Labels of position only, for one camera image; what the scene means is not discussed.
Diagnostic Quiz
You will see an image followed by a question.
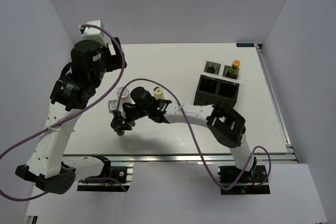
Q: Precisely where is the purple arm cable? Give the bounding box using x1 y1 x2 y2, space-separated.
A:
0 24 125 201
115 78 271 191

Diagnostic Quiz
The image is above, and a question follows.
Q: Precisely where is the black-capped spice bottle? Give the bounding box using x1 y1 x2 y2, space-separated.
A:
116 130 125 136
206 66 216 74

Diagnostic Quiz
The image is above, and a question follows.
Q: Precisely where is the yellow-capped red sauce bottle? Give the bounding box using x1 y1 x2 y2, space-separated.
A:
226 60 240 79

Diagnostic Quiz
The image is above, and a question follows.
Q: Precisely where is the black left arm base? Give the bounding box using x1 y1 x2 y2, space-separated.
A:
77 155 133 193

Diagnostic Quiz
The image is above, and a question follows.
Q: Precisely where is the blue-labelled white granule jar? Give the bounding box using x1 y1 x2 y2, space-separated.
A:
117 87 132 104

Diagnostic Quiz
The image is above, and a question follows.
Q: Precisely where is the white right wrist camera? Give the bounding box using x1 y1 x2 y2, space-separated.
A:
108 99 123 114

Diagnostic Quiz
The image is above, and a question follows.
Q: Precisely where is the cream-lidded seasoning shaker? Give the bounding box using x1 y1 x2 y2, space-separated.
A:
153 86 165 100

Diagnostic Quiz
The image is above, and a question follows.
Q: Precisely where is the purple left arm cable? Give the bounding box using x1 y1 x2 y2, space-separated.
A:
0 24 125 201

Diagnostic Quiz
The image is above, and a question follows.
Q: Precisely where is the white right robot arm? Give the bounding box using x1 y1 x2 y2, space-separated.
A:
108 87 257 182

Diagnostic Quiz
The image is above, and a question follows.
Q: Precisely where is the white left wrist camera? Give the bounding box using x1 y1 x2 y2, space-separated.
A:
79 20 107 46

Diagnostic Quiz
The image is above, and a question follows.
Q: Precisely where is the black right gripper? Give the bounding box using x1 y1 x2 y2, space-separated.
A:
113 104 150 131

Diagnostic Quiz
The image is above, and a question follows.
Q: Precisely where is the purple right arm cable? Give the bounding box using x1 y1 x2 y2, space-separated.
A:
115 78 271 191

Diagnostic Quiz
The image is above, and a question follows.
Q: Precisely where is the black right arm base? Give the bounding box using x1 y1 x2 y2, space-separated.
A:
217 165 270 195

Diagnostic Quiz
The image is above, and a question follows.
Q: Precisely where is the black condiment organizer rack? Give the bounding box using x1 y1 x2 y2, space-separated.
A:
193 61 239 108

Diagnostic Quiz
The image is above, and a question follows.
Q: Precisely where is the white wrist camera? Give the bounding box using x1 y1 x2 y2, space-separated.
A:
79 20 107 46
108 99 123 114

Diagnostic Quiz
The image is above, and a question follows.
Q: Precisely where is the blue label sticker right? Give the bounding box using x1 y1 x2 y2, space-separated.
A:
236 43 255 48

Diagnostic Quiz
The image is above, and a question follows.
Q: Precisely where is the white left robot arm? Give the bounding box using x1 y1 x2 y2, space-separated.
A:
15 39 121 195

